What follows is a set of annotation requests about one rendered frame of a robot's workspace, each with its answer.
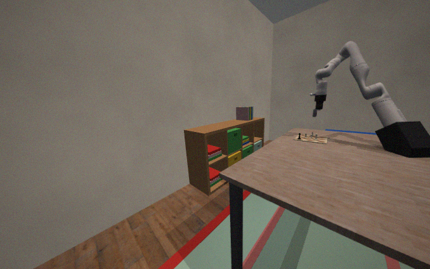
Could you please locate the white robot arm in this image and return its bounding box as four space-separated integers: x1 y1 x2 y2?
315 41 407 127

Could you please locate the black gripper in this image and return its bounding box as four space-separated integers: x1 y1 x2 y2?
309 88 327 117

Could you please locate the wooden chessboard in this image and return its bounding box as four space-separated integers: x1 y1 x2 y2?
294 134 328 144

